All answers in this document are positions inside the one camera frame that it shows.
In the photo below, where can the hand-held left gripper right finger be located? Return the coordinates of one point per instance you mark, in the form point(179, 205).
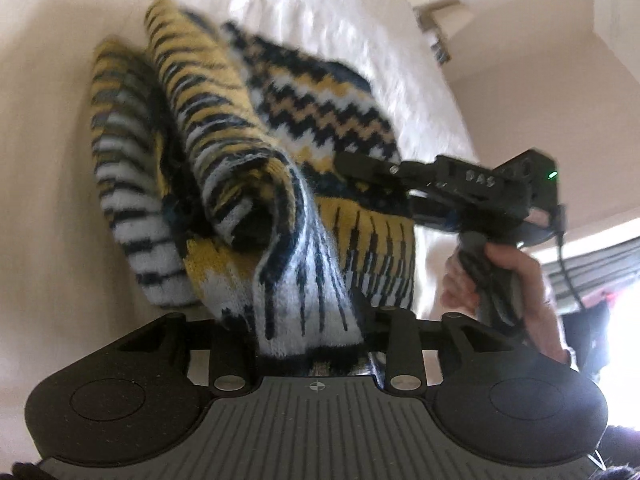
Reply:
point(402, 340)

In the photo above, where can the patterned knit sweater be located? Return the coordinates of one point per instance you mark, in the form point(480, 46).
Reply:
point(225, 135)

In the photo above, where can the grey curtain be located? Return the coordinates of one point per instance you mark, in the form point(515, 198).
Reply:
point(595, 270)

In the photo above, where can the person's right forearm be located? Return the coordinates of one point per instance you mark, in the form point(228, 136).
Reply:
point(547, 332)

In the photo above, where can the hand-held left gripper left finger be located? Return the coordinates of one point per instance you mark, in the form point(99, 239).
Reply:
point(225, 355)

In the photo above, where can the person's right hand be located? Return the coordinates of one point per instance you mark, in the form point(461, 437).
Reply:
point(530, 285)

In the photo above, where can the white embroidered bedspread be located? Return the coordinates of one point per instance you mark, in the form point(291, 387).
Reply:
point(50, 210)

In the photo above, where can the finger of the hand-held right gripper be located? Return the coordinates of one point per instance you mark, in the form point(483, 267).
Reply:
point(432, 212)
point(375, 169)

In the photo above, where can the dark cloth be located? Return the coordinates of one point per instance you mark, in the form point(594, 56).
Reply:
point(587, 335)

